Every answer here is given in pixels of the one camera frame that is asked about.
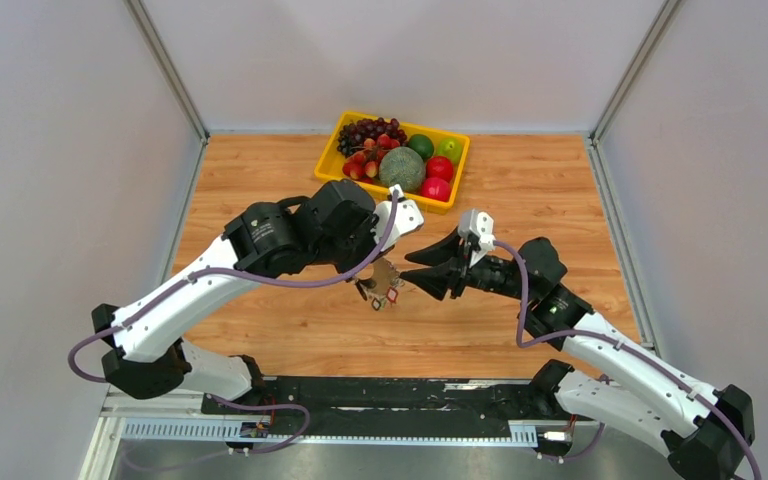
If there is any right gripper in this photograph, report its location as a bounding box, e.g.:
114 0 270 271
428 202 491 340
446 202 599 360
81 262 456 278
399 226 533 303

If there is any metal keyring plate blue handle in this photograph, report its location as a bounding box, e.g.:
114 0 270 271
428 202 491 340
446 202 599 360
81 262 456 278
354 258 403 311

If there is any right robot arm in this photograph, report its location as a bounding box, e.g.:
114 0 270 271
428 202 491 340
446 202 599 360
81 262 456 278
401 232 762 479

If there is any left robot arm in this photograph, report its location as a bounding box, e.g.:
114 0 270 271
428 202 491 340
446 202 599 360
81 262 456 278
92 180 401 414

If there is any red key tag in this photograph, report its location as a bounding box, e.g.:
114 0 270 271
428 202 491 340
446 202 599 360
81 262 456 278
386 287 399 304

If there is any lower red apple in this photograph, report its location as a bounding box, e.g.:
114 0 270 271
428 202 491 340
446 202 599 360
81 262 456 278
420 177 452 202

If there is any red apple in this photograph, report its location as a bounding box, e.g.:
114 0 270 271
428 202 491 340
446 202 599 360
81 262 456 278
420 177 452 202
425 156 455 183

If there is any green netted melon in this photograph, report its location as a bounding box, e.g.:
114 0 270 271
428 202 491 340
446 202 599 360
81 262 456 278
378 147 426 193

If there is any upper red apple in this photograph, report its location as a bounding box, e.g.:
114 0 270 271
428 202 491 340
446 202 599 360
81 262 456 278
425 156 455 183

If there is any yellow plastic tray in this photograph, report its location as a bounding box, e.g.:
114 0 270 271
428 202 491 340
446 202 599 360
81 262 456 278
314 111 471 214

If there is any dark grape bunch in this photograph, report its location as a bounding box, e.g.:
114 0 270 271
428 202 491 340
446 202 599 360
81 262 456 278
336 117 408 157

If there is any light green apple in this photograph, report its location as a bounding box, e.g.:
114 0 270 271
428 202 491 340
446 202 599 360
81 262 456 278
435 137 463 166

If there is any dark green lime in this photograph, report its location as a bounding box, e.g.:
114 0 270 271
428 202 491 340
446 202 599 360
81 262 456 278
406 134 435 161

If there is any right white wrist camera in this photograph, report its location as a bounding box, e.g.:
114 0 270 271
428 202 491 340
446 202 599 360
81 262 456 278
457 209 496 267

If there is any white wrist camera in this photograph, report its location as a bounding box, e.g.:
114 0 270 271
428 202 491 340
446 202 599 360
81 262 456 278
372 185 425 254
457 209 496 267

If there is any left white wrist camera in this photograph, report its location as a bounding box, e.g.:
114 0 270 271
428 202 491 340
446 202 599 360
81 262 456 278
372 185 425 254

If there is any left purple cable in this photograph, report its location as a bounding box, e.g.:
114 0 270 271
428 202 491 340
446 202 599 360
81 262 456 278
67 188 402 458

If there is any purple cable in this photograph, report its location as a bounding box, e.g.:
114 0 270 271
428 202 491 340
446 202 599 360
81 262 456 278
493 239 763 480
67 188 402 458

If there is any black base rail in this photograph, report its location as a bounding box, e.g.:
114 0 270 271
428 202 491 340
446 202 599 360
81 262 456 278
241 376 570 439

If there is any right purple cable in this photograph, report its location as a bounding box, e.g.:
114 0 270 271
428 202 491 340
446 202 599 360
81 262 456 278
493 239 763 480

